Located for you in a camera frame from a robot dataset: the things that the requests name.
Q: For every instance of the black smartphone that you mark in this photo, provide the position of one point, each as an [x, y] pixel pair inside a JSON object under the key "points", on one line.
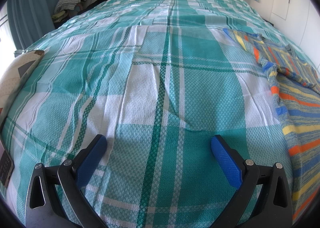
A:
{"points": [[6, 166]]}

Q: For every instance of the white wardrobe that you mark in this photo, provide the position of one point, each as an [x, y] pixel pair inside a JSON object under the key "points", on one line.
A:
{"points": [[298, 20]]}

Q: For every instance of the patterned cream pillow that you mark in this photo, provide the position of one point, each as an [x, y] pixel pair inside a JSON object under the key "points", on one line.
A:
{"points": [[15, 77]]}

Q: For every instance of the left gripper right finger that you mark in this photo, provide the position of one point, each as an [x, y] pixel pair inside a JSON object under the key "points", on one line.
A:
{"points": [[273, 207]]}

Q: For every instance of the pile of folded clothes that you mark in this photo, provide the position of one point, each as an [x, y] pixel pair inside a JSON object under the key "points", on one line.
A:
{"points": [[63, 6]]}

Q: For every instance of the striped knit sweater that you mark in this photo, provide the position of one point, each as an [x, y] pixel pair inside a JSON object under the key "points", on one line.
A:
{"points": [[294, 85]]}

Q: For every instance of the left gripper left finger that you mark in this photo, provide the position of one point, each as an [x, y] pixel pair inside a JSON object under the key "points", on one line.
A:
{"points": [[43, 206]]}

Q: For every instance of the teal plaid bedspread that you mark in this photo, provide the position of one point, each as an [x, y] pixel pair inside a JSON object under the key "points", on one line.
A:
{"points": [[157, 78]]}

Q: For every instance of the blue curtain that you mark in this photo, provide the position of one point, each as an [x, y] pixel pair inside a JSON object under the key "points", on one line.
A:
{"points": [[30, 20]]}

